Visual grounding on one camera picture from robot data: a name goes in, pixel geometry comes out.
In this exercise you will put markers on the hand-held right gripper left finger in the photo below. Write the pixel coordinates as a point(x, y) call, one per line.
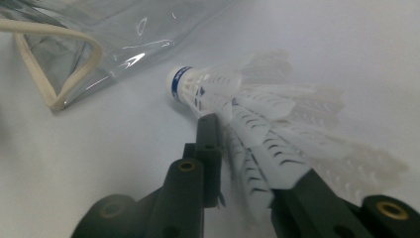
point(185, 198)

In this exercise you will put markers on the clear bag with beige trim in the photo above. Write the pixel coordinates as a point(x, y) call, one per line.
point(115, 33)

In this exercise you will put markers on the white plastic shuttlecock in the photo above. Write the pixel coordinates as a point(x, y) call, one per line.
point(317, 102)
point(280, 162)
point(211, 86)

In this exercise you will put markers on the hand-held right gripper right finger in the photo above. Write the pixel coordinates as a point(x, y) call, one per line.
point(313, 211)

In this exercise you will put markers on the white table mat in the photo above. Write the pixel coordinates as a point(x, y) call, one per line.
point(99, 139)

